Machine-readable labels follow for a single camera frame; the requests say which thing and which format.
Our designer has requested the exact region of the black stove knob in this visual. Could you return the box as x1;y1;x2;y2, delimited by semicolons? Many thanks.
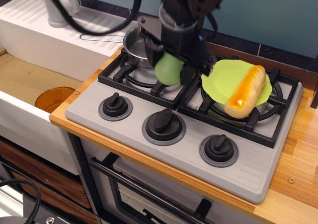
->
98;92;133;122
199;134;239;168
142;108;186;146

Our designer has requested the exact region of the black burner grate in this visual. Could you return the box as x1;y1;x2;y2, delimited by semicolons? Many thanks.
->
178;55;300;148
98;48;199;110

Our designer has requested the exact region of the oven door with handle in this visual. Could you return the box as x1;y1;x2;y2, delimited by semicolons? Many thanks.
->
89;152;249;224

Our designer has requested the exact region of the green toy pear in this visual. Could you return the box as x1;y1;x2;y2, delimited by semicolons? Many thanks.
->
155;53;184;86

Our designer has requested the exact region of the grey toy faucet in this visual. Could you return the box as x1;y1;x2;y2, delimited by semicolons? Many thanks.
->
44;0;80;28

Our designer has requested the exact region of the wooden drawer front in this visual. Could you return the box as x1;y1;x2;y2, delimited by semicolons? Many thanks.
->
0;137;98;224

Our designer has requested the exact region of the white toy sink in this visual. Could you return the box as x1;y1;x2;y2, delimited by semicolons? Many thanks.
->
0;0;125;175

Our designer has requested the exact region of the stainless steel pan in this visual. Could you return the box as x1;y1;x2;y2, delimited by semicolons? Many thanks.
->
79;26;154;71

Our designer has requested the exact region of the left black burner grate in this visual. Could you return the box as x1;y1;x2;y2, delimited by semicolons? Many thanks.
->
98;48;199;110

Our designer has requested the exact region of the black cable lower left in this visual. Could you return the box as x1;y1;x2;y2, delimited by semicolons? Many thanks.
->
0;178;41;224

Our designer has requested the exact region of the toy bread loaf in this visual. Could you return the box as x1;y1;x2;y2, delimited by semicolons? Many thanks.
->
224;65;266;119

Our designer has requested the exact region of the lime green plate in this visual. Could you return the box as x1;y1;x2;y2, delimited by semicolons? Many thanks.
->
201;60;273;107

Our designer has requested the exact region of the right black burner grate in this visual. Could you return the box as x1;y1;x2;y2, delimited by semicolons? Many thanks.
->
178;55;300;148

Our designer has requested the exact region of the grey toy stove top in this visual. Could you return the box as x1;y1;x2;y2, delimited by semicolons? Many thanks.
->
65;43;304;204

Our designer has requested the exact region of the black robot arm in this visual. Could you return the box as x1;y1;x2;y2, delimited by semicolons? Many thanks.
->
138;0;222;86

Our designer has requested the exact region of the left black stove knob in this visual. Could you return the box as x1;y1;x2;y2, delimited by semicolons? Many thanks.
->
98;92;133;122

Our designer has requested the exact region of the middle black stove knob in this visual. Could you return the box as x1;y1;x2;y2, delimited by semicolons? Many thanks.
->
142;108;186;146

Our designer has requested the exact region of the right black stove knob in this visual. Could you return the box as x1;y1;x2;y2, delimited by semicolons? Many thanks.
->
199;134;239;168

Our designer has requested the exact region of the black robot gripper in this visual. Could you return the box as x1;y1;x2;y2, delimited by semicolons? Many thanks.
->
137;7;217;84

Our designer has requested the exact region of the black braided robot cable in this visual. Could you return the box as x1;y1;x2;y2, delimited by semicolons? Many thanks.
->
42;0;143;36

